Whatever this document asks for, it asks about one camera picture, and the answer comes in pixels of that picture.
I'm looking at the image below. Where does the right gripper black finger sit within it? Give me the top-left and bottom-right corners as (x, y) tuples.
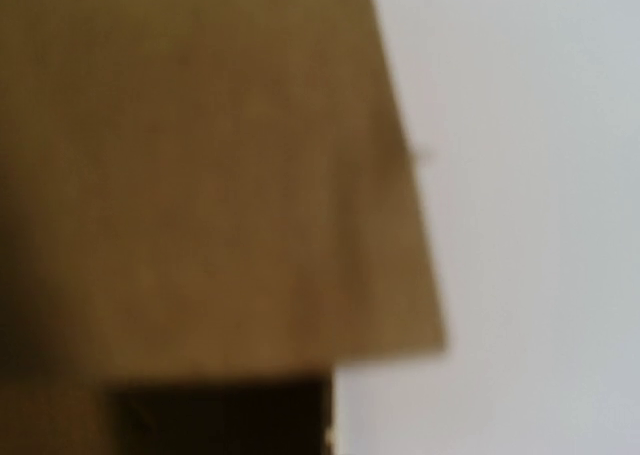
(107, 375), (334, 455)

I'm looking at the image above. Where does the brown cardboard box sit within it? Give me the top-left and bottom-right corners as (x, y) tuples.
(1, 0), (446, 454)

